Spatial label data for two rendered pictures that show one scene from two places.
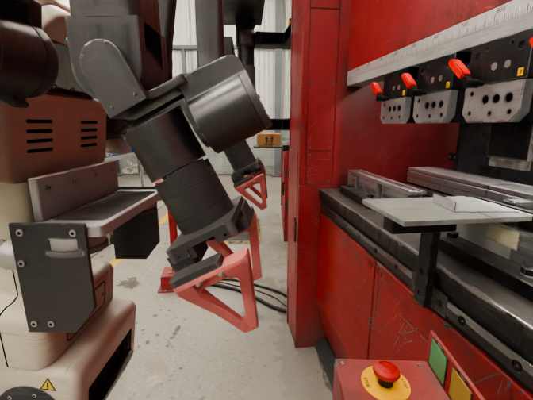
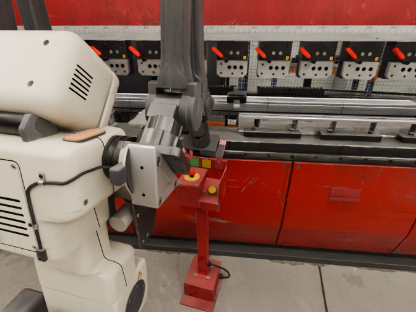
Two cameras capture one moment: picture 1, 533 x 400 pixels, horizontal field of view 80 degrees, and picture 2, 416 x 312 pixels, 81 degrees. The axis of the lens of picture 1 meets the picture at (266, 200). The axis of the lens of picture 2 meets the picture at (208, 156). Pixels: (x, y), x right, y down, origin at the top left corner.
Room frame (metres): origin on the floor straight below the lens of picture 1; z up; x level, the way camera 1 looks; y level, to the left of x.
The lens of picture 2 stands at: (0.13, 0.73, 1.39)
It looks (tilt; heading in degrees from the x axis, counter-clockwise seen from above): 28 degrees down; 283
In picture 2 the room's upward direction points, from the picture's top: straight up
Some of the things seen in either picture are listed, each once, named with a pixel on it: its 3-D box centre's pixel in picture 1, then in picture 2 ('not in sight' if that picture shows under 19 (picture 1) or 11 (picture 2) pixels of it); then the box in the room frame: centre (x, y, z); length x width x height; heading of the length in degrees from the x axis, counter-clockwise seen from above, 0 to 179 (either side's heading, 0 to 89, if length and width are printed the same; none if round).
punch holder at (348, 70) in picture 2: not in sight; (358, 59); (-0.29, -0.64, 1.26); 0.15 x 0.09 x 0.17; 8
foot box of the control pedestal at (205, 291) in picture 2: not in sight; (202, 281); (0.37, -0.16, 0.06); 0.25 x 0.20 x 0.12; 88
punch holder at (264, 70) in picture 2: not in sight; (273, 59); (0.11, -0.59, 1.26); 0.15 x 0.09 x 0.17; 8
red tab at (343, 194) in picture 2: not in sight; (345, 194); (-0.36, -0.49, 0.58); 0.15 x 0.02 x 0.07; 8
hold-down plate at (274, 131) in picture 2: not in sight; (271, 132); (0.07, -0.54, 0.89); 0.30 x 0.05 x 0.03; 8
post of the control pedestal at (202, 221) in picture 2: not in sight; (203, 238); (0.37, -0.19, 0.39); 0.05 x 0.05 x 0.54; 88
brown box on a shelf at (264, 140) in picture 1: (268, 140); not in sight; (2.95, -0.02, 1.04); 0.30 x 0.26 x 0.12; 179
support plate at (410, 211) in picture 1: (438, 209); (155, 116); (0.66, -0.37, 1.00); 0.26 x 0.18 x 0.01; 98
